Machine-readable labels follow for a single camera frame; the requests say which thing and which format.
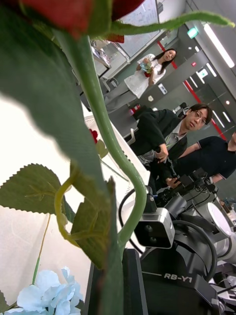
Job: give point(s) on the red artificial rose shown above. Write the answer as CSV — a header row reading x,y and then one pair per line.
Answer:
x,y
93,135
99,110

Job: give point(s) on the black handheld camera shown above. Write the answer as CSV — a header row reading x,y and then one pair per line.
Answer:
x,y
189,179

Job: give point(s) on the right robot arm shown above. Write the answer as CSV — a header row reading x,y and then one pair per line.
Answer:
x,y
221,221

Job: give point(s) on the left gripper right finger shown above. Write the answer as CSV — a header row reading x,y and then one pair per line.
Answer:
x,y
134,283

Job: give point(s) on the green exit sign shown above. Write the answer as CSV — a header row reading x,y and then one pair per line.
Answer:
x,y
192,32

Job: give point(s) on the white wall board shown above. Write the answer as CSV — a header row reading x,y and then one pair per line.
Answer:
x,y
145,12

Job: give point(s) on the long ceiling light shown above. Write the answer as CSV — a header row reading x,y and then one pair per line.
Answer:
x,y
218,44

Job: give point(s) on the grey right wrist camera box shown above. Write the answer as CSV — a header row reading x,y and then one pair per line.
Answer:
x,y
155,229

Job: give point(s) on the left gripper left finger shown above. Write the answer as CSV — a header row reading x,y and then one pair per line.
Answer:
x,y
92,295

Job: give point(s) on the shallow white box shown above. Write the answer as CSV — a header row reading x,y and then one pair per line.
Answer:
x,y
111,169

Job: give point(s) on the pale blue artificial flower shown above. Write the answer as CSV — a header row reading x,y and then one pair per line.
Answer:
x,y
49,292

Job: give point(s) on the person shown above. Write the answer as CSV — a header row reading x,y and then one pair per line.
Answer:
x,y
140,81
211,155
152,128

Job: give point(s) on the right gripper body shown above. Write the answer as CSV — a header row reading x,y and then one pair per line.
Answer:
x,y
172,295

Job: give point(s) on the blue and red flower bunch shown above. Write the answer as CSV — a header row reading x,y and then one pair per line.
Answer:
x,y
146,67

